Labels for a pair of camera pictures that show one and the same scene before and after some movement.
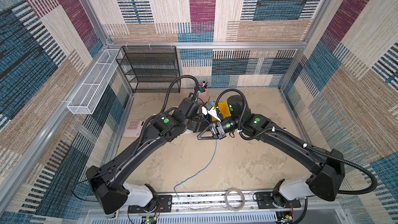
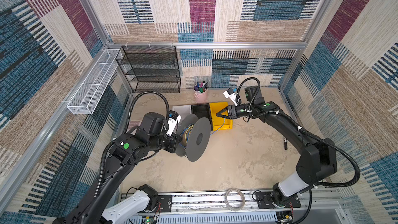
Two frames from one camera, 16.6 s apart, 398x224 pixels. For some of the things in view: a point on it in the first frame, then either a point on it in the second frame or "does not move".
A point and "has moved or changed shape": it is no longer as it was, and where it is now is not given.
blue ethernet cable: [204, 171] has moved or changed shape
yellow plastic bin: [224, 109] does not move
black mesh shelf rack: [150, 69] does not move
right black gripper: [217, 130] to [231, 112]
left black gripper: [194, 125] to [174, 139]
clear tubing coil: [226, 202] does not move
